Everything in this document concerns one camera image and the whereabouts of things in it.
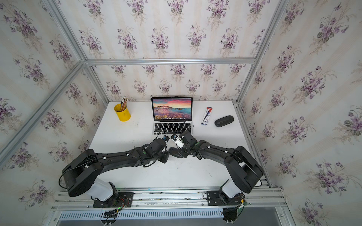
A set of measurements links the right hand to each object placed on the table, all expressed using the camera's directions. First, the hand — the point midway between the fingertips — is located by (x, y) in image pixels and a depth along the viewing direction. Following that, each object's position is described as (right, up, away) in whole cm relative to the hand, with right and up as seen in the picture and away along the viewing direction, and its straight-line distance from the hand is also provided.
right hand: (183, 146), depth 90 cm
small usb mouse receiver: (+8, +12, +14) cm, 20 cm away
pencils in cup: (-42, +29, +9) cm, 52 cm away
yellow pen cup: (-44, +20, +13) cm, 50 cm away
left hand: (-8, -5, -4) cm, 10 cm away
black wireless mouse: (-5, 0, -12) cm, 13 cm away
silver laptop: (-8, +20, +14) cm, 26 cm away
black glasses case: (+30, +16, +15) cm, 37 cm away
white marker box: (+19, +19, +18) cm, 33 cm away
